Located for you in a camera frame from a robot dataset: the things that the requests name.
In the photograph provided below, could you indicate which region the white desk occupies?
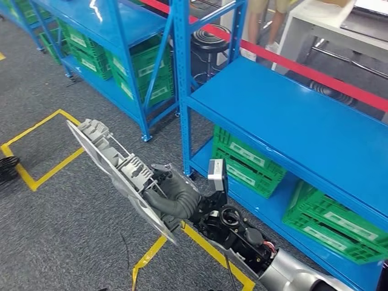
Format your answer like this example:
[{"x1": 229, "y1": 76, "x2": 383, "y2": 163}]
[{"x1": 271, "y1": 0, "x2": 388, "y2": 77}]

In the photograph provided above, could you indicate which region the red barrier belt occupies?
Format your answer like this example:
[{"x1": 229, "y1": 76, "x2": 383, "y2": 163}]
[{"x1": 140, "y1": 0, "x2": 388, "y2": 114}]

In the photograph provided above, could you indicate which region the black cardboard box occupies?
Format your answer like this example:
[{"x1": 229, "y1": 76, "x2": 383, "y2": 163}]
[{"x1": 377, "y1": 260, "x2": 388, "y2": 291}]

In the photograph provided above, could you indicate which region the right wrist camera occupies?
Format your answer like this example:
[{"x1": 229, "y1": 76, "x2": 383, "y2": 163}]
[{"x1": 207, "y1": 158, "x2": 229, "y2": 206}]

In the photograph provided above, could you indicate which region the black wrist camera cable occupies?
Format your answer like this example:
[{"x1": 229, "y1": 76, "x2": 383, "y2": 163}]
[{"x1": 223, "y1": 252, "x2": 238, "y2": 291}]

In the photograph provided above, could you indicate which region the silver plastic wheel hubcap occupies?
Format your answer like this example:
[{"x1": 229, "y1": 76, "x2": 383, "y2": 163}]
[{"x1": 66, "y1": 118, "x2": 178, "y2": 247}]

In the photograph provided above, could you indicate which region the person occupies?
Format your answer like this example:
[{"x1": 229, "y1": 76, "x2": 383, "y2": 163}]
[{"x1": 240, "y1": 0, "x2": 291, "y2": 62}]

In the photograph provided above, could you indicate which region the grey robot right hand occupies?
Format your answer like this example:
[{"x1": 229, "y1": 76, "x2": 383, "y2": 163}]
[{"x1": 143, "y1": 162, "x2": 202, "y2": 234}]

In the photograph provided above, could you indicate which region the blue metal shelf rack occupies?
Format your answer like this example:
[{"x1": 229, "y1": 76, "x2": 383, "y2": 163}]
[
  {"x1": 171, "y1": 0, "x2": 388, "y2": 291},
  {"x1": 0, "y1": 0, "x2": 46, "y2": 53},
  {"x1": 30, "y1": 0, "x2": 183, "y2": 143}
]

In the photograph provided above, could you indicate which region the brown cardboard box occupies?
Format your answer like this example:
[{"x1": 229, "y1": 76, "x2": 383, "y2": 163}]
[{"x1": 319, "y1": 0, "x2": 353, "y2": 8}]

